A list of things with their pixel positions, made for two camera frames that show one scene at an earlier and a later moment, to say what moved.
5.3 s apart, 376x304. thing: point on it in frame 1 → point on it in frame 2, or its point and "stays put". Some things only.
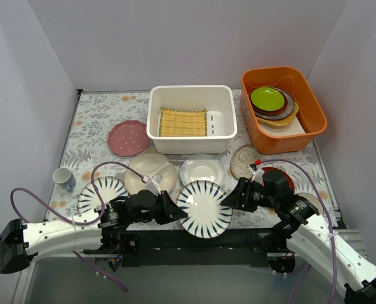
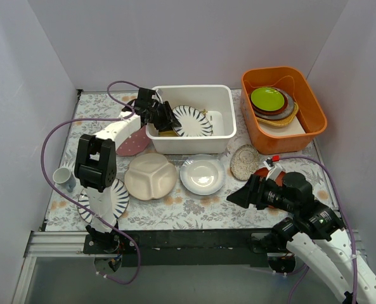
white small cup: [64, 176] stays put
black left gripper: [165, 206] → [162, 113]
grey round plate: [283, 114] stays put
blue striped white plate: [201, 201] → [193, 122]
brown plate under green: [272, 112] stays put
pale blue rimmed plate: [202, 168] stays put
